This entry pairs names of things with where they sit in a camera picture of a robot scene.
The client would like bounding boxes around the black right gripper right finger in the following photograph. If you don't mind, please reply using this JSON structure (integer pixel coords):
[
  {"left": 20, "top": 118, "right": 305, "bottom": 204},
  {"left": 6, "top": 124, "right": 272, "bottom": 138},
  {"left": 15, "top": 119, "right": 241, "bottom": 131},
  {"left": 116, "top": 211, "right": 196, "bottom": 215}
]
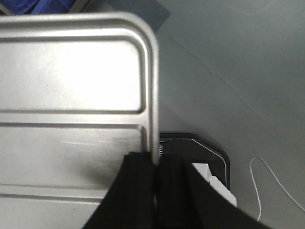
[{"left": 156, "top": 154, "right": 267, "bottom": 229}]

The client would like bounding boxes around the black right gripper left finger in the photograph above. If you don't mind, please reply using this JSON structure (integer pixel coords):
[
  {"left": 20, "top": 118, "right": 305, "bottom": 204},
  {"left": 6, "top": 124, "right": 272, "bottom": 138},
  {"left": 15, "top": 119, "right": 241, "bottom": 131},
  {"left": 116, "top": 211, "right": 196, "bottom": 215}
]
[{"left": 83, "top": 152, "right": 155, "bottom": 229}]

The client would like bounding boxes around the silver metal tray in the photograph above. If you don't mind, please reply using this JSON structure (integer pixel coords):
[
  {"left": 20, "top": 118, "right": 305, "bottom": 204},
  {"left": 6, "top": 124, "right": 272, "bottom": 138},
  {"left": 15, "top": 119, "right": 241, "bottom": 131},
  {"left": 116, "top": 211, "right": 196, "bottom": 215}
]
[{"left": 0, "top": 12, "right": 159, "bottom": 229}]

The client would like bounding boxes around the blue plastic box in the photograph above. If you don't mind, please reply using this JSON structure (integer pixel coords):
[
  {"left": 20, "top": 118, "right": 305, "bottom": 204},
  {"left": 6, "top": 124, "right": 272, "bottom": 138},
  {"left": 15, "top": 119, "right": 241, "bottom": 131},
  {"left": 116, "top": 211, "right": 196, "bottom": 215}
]
[{"left": 0, "top": 0, "right": 76, "bottom": 15}]

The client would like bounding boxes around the thin white cable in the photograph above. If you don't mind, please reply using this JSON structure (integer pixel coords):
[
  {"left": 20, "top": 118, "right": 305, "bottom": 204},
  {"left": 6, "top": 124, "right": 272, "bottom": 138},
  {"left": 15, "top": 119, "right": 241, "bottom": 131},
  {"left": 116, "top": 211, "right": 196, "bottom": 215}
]
[{"left": 250, "top": 156, "right": 305, "bottom": 221}]

